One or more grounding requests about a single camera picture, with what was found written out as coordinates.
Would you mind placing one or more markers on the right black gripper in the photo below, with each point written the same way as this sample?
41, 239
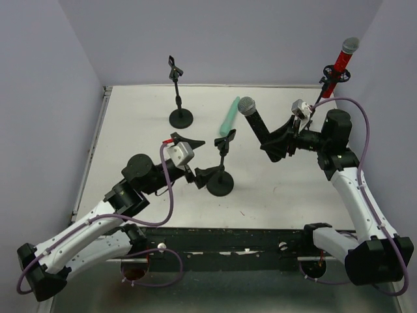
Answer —
291, 140

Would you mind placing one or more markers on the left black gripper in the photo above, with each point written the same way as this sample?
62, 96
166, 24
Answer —
188, 172

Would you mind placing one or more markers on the black round-base stand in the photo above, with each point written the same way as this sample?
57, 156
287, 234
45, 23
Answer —
180, 118
221, 182

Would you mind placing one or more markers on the black microphone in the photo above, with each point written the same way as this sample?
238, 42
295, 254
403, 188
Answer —
247, 107

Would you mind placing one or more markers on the teal microphone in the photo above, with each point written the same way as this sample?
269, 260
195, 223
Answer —
229, 119

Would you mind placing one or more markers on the black tripod shock-mount stand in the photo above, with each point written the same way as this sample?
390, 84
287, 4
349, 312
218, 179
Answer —
331, 77

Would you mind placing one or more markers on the red rhinestone microphone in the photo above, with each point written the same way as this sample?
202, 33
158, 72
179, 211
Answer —
349, 46

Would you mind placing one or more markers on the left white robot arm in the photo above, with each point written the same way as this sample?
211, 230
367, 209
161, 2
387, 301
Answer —
110, 229

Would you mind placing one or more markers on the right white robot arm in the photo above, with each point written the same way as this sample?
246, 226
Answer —
379, 254

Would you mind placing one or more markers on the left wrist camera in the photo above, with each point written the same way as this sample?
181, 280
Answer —
180, 154

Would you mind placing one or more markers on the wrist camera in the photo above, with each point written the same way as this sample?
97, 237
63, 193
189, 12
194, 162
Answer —
303, 112
180, 154

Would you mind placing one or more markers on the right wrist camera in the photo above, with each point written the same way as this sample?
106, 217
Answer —
303, 112

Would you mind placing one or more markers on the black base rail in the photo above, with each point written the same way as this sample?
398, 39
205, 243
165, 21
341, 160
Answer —
164, 250

